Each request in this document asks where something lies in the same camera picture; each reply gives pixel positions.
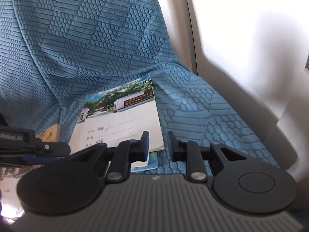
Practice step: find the blue textured sofa cover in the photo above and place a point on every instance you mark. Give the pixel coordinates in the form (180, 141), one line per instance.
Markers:
(56, 52)

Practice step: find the brown antique painting book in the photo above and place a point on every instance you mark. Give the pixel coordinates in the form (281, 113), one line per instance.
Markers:
(51, 134)

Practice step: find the scenic photo envelope bottom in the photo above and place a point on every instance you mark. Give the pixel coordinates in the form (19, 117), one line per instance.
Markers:
(151, 164)

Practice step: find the scenic photo envelope top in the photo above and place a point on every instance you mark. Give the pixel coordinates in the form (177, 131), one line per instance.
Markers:
(11, 208)

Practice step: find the scenic photo envelope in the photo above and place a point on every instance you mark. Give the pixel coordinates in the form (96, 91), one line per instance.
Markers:
(11, 208)
(119, 114)
(151, 164)

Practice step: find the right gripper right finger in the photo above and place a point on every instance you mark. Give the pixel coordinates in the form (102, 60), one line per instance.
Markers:
(189, 152)

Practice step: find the white sofa armrest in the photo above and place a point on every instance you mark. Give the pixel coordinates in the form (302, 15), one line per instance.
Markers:
(247, 51)

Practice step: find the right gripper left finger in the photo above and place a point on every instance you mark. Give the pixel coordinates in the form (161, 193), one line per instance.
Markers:
(127, 152)

